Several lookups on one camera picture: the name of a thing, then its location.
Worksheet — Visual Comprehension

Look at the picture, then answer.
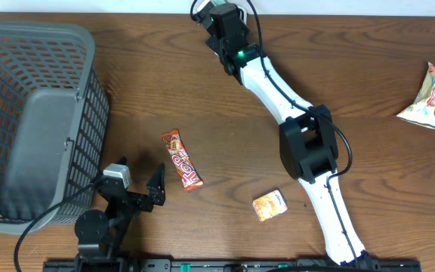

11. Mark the yellow snack chip bag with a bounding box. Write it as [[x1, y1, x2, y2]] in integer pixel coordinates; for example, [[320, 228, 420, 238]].
[[396, 63, 435, 129]]

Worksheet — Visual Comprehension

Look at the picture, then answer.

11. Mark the teal wet wipes pack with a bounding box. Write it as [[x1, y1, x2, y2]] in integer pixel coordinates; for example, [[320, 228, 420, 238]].
[[211, 0, 227, 5]]

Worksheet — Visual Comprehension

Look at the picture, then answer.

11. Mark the orange chocolate bar wrapper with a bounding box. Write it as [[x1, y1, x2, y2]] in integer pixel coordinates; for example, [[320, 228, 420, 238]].
[[161, 129, 204, 191]]

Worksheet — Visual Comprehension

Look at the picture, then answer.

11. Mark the black cable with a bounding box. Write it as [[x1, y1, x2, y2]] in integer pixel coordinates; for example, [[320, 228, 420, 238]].
[[13, 181, 101, 272], [189, 0, 360, 265]]

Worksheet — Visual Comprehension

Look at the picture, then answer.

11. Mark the right black cable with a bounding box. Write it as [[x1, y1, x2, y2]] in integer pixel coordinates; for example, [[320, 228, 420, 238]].
[[189, 0, 360, 265]]

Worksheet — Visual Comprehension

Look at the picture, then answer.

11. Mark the left black cable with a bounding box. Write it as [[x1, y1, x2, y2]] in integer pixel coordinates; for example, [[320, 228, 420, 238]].
[[13, 181, 101, 272]]

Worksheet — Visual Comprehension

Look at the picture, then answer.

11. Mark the grey plastic mesh basket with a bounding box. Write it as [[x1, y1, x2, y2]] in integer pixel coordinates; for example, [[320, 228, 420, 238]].
[[0, 20, 109, 235]]

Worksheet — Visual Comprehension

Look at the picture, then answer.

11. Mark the white barcode scanner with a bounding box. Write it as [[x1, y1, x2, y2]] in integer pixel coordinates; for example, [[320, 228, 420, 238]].
[[236, 5, 248, 24]]

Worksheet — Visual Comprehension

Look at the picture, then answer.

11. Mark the orange tissue pack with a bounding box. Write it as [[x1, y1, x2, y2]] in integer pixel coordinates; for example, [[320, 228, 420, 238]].
[[252, 190, 288, 222]]

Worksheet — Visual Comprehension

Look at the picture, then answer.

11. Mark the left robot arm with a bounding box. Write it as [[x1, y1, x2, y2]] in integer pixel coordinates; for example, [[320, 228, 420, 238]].
[[75, 157, 165, 271]]

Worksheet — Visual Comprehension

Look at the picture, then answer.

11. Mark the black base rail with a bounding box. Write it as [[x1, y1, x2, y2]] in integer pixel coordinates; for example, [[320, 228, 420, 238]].
[[42, 258, 421, 272]]

